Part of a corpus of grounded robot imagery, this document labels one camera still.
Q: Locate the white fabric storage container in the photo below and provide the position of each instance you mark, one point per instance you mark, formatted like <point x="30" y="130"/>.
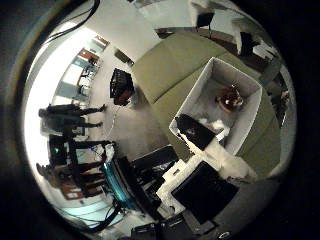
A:
<point x="240" y="123"/>

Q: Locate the person in dark clothes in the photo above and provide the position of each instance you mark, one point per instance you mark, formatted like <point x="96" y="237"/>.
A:
<point x="71" y="124"/>
<point x="71" y="109"/>

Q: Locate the black crate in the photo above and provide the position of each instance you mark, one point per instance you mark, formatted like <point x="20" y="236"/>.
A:
<point x="121" y="87"/>

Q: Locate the olive green table cloth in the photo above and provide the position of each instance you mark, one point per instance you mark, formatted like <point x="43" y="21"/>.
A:
<point x="166" y="66"/>

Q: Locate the brown plush animal toy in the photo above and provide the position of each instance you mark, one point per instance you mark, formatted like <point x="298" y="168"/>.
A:
<point x="230" y="99"/>

